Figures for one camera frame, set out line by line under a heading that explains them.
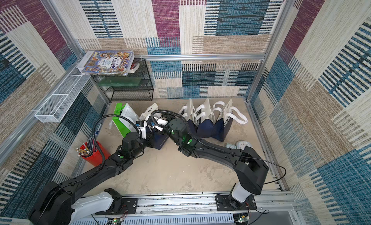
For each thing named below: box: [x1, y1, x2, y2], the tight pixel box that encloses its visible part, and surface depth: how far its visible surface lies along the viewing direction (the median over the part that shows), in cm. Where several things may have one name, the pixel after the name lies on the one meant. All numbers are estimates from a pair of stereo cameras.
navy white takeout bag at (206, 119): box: [195, 98, 215, 139], surface depth 86 cm
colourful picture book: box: [81, 50, 135, 76], surface depth 81 cm
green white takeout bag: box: [112, 102, 140, 139], surface depth 82 cm
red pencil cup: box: [78, 140, 112, 167], surface depth 81 cm
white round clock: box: [236, 140, 253, 151], surface depth 93 cm
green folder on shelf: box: [97, 77, 143, 87], surface depth 96 cm
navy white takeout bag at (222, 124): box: [211, 98, 248, 143], surface depth 85 cm
